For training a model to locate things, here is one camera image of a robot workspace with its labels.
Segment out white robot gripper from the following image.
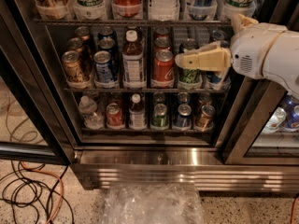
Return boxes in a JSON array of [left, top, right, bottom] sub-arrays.
[[175, 14, 287, 80]]

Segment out blue silver redbull can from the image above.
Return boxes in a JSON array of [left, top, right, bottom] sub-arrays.
[[185, 0, 218, 21]]

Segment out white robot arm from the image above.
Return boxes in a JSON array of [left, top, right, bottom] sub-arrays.
[[175, 14, 299, 98]]

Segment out slim redbull can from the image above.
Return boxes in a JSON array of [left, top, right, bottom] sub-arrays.
[[206, 71, 228, 84], [221, 40, 230, 48]]

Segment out slim redbull can middle front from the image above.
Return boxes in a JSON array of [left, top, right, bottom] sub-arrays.
[[206, 71, 228, 84]]

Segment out green can middle front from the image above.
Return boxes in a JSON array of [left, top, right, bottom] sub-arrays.
[[178, 68, 200, 84]]

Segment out red coke can middle front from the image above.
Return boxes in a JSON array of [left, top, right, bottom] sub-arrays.
[[152, 49, 174, 82]]

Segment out white ribbed top shelf bottle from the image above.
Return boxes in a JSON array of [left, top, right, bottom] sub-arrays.
[[148, 0, 180, 21]]

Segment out orange gold can bottom front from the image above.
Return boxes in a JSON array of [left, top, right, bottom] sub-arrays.
[[195, 105, 215, 128]]

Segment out blue can bottom front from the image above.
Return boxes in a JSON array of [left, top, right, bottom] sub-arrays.
[[174, 104, 192, 128]]

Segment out white can behind right door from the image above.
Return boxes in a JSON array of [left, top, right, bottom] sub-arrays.
[[262, 107, 286, 133]]

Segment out blue can behind right door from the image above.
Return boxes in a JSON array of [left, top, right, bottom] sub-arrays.
[[282, 105, 299, 129]]

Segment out right glass fridge door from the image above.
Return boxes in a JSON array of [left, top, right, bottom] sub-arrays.
[[222, 3, 299, 166]]

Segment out green can bottom front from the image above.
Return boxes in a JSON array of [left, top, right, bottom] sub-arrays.
[[151, 104, 168, 128]]

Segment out stainless steel drinks fridge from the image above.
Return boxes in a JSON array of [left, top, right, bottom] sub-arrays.
[[32, 0, 299, 192]]

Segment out blue pepsi can middle front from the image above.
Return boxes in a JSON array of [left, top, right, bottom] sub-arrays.
[[93, 50, 117, 83]]

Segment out red can bottom front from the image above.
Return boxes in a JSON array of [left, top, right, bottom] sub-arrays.
[[106, 103, 123, 126]]

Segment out white green zero can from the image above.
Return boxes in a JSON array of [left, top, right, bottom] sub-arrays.
[[74, 0, 104, 20]]

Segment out gold can middle front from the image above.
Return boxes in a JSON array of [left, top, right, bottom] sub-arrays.
[[62, 50, 90, 83]]

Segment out tan patterned top shelf can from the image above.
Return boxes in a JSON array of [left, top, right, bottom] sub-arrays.
[[35, 0, 74, 20]]

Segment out open left fridge door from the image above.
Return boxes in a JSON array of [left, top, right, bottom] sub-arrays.
[[0, 0, 75, 165]]

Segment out brown tea bottle middle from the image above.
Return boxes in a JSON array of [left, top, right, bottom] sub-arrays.
[[122, 30, 145, 84]]

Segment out brown tea bottle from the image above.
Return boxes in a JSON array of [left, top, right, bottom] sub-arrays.
[[122, 30, 145, 84], [129, 93, 146, 130]]

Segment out brown tea bottle bottom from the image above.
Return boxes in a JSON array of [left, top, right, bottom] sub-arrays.
[[129, 93, 146, 130]]

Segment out clear water bottle bottom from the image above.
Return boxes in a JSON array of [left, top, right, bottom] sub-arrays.
[[78, 95, 104, 130]]

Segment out clear plastic wrap bundle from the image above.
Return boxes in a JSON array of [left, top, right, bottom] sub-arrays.
[[101, 184, 204, 224]]

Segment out orange cable on floor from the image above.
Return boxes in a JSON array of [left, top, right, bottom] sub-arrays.
[[18, 161, 65, 224]]

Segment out black cables on floor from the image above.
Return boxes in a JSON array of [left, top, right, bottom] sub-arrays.
[[0, 159, 76, 224]]

